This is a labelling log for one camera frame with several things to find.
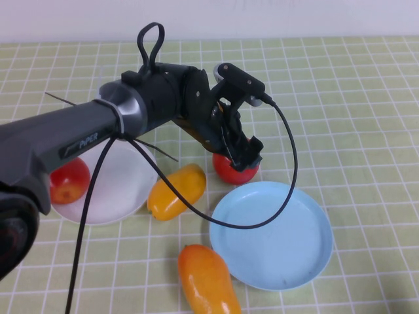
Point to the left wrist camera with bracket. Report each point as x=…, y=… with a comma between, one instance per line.
x=239, y=78

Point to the light blue round plate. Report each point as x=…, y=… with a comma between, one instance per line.
x=278, y=258

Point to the green checked tablecloth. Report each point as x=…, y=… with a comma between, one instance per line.
x=327, y=98

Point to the yellow toy mango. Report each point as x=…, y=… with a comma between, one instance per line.
x=188, y=178

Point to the red apple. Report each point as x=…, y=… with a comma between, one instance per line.
x=229, y=174
x=70, y=183

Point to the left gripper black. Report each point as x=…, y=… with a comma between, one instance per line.
x=199, y=111

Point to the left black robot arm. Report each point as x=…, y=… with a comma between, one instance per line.
x=65, y=131

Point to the black zip tie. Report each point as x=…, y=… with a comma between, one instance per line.
x=118, y=121
x=60, y=99

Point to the white round plate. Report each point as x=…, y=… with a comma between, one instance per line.
x=118, y=189

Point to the orange toy mango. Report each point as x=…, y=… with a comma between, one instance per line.
x=209, y=281

